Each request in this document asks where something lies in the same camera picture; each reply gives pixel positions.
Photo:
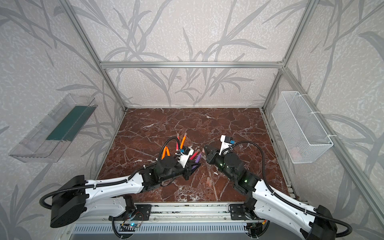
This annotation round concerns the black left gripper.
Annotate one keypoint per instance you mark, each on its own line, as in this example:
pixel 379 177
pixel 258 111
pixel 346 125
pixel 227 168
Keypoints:
pixel 188 171

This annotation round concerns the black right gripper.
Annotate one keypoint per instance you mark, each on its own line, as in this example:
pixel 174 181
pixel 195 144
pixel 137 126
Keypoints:
pixel 210 155

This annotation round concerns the purple marker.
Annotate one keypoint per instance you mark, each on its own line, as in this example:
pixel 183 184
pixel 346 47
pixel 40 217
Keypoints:
pixel 197 160

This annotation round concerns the pink red marker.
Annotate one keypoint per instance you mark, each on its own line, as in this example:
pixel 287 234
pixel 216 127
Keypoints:
pixel 195 154

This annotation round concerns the orange highlighter marker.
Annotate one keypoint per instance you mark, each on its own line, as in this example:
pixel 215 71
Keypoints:
pixel 183 141

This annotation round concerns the thin orange pen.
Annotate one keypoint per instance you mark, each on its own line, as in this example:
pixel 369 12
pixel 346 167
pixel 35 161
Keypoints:
pixel 164 152
pixel 167 151

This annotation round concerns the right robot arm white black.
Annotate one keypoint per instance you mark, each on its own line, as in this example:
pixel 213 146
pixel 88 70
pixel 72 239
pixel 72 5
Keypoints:
pixel 265 202

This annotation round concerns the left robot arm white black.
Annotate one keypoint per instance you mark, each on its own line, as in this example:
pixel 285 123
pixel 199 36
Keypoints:
pixel 80 198

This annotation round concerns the green circuit board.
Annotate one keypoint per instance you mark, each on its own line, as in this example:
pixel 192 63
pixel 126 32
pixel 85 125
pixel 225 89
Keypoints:
pixel 130 227

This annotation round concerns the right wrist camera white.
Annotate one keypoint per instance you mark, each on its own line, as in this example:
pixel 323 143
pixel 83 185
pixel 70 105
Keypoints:
pixel 226 144

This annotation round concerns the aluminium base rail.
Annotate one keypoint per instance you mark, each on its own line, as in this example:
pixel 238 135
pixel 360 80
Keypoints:
pixel 176 218

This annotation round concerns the white wire mesh basket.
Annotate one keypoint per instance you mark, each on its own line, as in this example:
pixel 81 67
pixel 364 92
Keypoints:
pixel 303 135

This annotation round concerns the aluminium frame horizontal bar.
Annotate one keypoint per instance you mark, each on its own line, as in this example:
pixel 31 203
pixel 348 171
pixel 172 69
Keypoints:
pixel 157 65

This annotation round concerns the clear plastic wall bin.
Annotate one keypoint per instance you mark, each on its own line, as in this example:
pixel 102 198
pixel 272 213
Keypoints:
pixel 48 141

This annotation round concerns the aluminium frame corner post right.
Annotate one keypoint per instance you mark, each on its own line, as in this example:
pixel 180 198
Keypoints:
pixel 307 15

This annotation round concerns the aluminium frame corner post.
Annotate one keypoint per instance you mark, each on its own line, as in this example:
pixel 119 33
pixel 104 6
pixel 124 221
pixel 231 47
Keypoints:
pixel 307 15
pixel 69 11

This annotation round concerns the aluminium frame corner post left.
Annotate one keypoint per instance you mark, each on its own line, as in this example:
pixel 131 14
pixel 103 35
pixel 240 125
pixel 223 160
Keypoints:
pixel 69 11

